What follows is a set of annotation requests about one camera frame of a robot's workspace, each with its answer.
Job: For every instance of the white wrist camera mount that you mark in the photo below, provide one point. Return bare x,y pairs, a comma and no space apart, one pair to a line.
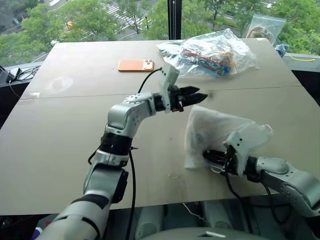
168,75
241,152

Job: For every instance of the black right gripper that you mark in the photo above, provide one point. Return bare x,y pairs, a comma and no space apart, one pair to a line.
232,162

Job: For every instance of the clear zip bag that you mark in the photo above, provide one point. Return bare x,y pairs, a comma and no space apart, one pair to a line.
267,25

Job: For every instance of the small white box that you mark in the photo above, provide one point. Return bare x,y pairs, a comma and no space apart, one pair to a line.
15,72

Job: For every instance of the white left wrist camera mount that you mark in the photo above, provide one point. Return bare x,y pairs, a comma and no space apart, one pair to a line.
168,75

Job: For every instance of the blue crumpled cloth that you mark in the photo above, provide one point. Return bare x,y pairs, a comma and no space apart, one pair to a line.
282,48

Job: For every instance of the black window mullion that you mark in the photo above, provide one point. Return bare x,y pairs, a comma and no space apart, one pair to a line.
174,17

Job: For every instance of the orange smartphone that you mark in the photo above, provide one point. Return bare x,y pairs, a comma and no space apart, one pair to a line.
131,65

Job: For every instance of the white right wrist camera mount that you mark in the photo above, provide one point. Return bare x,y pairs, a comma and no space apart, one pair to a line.
241,152

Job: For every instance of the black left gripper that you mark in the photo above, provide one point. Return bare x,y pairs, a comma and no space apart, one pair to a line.
176,97

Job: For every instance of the grey curved robot torso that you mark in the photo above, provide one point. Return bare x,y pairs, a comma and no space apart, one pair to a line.
175,235

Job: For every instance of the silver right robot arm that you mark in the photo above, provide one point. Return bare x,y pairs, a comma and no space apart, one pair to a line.
295,180

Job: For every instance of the black device on sill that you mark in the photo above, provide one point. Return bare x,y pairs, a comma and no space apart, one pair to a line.
5,75

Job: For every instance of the clear bag of colourful items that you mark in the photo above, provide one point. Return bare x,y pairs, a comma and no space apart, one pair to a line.
212,50

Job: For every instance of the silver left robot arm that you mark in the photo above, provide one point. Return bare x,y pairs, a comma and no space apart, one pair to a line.
125,115

